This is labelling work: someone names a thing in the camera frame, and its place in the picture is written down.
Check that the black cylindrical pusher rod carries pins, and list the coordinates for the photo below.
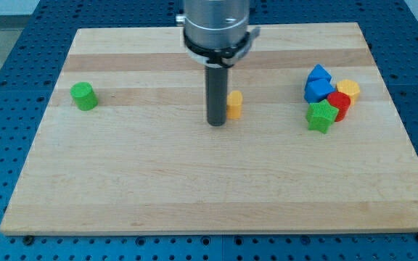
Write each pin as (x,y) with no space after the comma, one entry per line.
(216,80)

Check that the yellow block near rod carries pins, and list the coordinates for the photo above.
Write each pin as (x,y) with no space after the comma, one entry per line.
(234,105)

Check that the blue triangular block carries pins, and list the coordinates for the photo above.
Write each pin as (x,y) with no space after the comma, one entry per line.
(318,77)

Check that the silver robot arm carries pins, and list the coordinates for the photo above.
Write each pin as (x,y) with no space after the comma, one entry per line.
(216,35)

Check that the green cylinder block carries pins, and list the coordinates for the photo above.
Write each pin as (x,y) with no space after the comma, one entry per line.
(83,96)

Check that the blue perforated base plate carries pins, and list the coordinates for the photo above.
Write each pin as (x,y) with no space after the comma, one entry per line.
(31,69)

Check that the blue cube block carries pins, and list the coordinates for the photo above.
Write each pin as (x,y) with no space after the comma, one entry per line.
(317,90)

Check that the wooden board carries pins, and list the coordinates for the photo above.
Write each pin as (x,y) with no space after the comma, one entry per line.
(144,161)

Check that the yellow hexagon block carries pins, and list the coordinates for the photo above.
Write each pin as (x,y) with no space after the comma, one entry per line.
(350,88)

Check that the red cylinder block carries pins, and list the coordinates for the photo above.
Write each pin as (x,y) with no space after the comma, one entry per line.
(340,101)

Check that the green star block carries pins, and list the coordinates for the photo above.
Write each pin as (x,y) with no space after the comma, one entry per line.
(320,116)

